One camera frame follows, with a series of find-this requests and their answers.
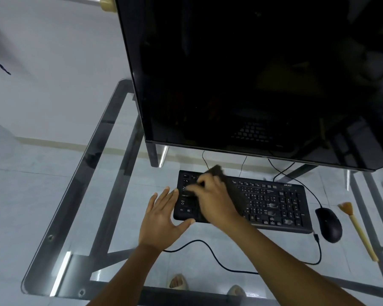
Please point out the black computer keyboard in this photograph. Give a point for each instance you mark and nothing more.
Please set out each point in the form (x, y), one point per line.
(268, 200)

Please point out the person's left thumb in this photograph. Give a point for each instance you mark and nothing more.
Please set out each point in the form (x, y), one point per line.
(185, 225)

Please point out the beige rod end cap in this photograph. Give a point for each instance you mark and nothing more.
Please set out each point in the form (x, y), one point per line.
(108, 3)

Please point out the black computer monitor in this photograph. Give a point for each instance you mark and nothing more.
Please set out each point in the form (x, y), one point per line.
(242, 76)

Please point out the metal table frame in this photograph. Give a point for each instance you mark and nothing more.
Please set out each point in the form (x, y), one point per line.
(83, 187)

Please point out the person's foot in sandal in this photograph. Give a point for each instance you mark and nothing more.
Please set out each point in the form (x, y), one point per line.
(236, 290)
(178, 281)

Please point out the dark cleaning cloth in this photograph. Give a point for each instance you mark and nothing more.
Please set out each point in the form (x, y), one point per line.
(216, 172)

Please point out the person's right fingers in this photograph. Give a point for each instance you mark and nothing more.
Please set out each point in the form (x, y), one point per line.
(198, 186)

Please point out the person's left little finger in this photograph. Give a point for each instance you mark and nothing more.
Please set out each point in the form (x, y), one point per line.
(151, 203)

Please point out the person's left hand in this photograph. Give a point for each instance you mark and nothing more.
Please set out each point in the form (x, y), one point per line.
(158, 223)

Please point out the person's left foot in sandal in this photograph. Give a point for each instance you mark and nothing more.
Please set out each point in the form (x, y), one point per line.
(178, 281)

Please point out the person's right hand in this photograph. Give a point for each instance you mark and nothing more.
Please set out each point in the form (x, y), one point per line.
(215, 200)

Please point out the person's right foot in sandal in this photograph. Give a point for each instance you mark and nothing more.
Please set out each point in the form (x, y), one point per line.
(236, 290)

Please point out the black computer mouse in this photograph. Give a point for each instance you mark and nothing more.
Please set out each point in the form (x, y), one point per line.
(329, 224)

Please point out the beige cleaning brush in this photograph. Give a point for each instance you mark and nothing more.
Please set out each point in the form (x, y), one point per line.
(359, 229)

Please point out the person's right forearm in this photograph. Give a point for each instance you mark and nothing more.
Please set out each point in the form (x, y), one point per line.
(281, 264)

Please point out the person's left forearm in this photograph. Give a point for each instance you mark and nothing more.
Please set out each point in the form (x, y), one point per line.
(127, 277)

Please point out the silver monitor stand leg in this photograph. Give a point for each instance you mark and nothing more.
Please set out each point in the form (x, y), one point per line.
(153, 154)
(349, 180)

